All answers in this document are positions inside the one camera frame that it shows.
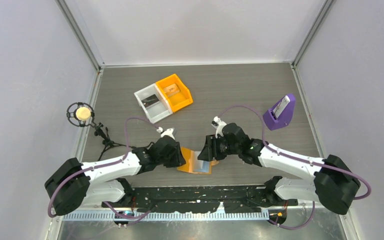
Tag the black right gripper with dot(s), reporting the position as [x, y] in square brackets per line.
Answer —
[210, 151]

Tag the aluminium front rail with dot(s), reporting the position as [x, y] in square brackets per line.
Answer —
[218, 215]

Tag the black microphone tripod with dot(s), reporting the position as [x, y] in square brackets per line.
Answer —
[103, 132]

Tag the black card stack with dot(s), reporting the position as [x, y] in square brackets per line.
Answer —
[150, 101]

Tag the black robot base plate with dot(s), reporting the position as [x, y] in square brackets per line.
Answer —
[200, 199]

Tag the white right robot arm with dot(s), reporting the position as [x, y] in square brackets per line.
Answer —
[321, 180]

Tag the microphone with shock mount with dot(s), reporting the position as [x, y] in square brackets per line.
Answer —
[80, 114]

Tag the white plastic bin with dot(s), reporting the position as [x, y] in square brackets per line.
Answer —
[158, 111]

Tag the purple metronome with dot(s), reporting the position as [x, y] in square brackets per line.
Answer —
[280, 115]

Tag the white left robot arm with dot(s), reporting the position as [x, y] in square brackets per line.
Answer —
[75, 184]

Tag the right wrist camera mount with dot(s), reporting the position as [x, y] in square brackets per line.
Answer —
[218, 124]

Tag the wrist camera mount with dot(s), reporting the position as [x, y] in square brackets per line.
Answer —
[218, 124]
[166, 132]

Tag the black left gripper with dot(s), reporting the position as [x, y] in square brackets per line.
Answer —
[178, 160]

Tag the tan card stack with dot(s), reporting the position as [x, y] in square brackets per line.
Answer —
[171, 90]

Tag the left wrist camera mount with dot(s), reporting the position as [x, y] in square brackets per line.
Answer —
[166, 132]

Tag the orange plastic bin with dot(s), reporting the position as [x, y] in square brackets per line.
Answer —
[180, 100]

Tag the orange card holder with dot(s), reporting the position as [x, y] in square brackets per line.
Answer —
[193, 165]

